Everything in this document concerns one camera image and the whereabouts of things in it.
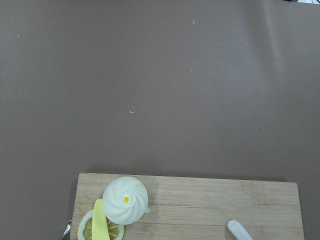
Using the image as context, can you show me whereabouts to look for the white ceramic spoon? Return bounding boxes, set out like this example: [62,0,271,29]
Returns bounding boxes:
[227,220,253,240]

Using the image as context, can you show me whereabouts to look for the wooden cutting board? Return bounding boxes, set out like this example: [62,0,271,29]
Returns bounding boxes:
[68,172,304,240]

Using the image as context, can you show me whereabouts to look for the lemon slice near bun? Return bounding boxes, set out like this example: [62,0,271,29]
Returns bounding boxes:
[77,209,125,240]

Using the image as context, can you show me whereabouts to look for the white steamed bun toy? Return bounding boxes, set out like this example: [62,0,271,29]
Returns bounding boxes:
[102,176,150,225]

